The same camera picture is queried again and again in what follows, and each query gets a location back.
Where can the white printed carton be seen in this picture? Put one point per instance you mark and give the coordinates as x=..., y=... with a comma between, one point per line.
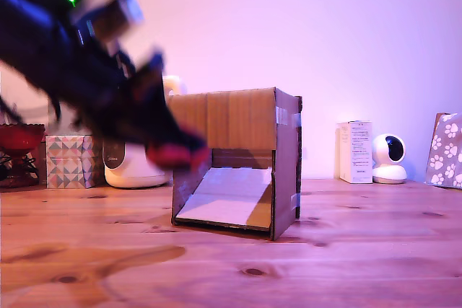
x=359, y=153

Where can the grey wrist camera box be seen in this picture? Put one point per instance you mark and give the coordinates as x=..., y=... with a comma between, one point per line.
x=126, y=8

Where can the red and black footbag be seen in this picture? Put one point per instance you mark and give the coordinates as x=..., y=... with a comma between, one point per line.
x=167, y=154

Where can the red glass pedestal bowl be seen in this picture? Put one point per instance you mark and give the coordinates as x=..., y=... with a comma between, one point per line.
x=19, y=138

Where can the cardboard dice tower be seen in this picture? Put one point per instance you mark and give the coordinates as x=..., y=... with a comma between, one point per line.
x=238, y=120

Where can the paw print bag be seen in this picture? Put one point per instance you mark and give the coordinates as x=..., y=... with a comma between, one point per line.
x=445, y=153

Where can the small white round camera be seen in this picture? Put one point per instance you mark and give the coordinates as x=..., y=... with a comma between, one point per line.
x=390, y=174

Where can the geometric print tissue box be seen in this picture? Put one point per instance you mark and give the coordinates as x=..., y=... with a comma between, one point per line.
x=68, y=163

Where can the white electric kettle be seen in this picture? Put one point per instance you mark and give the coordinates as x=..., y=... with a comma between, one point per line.
x=126, y=174

